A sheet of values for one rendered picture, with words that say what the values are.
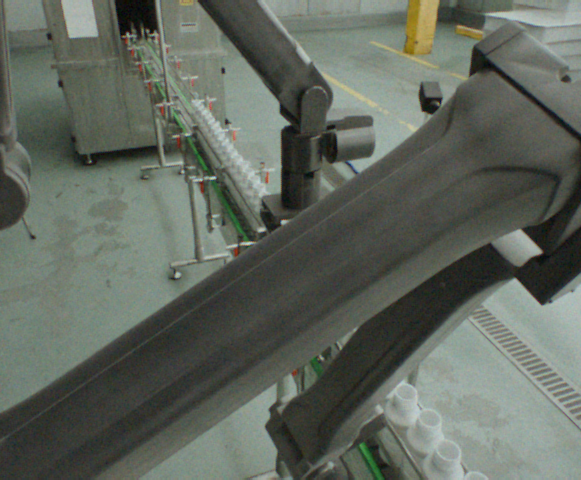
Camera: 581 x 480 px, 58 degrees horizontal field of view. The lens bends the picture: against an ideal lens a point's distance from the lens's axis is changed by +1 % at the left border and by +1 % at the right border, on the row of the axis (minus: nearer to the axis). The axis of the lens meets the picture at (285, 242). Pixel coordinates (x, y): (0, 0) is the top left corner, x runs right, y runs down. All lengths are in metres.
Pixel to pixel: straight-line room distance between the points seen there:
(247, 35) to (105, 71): 4.03
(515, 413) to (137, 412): 2.42
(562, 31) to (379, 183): 6.73
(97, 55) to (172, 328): 4.41
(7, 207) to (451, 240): 0.50
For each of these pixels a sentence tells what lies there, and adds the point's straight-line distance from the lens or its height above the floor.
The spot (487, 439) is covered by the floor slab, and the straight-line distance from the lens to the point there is 2.45.
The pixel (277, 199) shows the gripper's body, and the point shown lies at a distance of 0.75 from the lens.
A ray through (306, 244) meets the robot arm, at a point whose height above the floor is 1.72.
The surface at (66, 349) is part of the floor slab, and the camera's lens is 2.87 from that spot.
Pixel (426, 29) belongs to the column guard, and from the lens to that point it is 9.00.
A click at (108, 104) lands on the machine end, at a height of 0.53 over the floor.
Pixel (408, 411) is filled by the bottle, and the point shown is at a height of 1.14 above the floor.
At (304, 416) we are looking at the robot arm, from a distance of 0.52.
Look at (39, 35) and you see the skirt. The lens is 10.15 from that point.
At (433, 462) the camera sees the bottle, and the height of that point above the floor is 1.14.
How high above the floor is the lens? 1.83
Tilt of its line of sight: 32 degrees down
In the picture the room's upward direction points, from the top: straight up
